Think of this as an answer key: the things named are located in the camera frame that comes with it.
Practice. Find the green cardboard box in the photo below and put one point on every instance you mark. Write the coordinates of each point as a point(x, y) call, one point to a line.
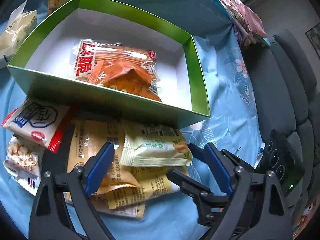
point(43, 64)

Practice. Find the tissue pack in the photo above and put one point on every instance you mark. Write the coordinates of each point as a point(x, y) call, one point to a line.
point(19, 26)

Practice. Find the peanut snack packet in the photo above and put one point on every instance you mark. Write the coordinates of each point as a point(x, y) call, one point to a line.
point(23, 162)

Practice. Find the biscuit stick snack bag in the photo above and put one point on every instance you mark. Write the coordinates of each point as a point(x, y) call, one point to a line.
point(89, 52)

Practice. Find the orange snack packet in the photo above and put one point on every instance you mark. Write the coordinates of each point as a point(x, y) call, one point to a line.
point(124, 76)

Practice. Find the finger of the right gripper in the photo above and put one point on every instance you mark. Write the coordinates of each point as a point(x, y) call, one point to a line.
point(202, 196)
point(197, 151)

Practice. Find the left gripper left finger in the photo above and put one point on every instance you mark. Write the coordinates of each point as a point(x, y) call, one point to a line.
point(50, 219)

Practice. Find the pale green snack packet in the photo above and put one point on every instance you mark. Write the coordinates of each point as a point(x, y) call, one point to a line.
point(154, 146)

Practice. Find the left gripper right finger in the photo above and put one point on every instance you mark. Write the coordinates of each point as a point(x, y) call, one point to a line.
point(282, 224)

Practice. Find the blue floral bedsheet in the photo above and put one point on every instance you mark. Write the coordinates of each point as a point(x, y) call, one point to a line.
point(233, 124)

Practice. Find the clear cracker pack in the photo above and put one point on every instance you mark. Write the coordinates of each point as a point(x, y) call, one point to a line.
point(132, 211)

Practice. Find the wall picture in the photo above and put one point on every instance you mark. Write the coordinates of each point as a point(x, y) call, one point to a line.
point(314, 37)

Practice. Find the white red blue snack bag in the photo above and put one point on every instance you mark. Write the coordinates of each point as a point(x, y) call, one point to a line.
point(41, 122)

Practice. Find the grey sofa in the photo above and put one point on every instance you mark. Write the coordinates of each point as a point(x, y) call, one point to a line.
point(287, 101)

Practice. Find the pink folded cloth pile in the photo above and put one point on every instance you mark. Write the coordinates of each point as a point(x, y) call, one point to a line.
point(248, 25)

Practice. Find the yellow snack bag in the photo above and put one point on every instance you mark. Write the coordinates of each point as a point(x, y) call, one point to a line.
point(153, 183)

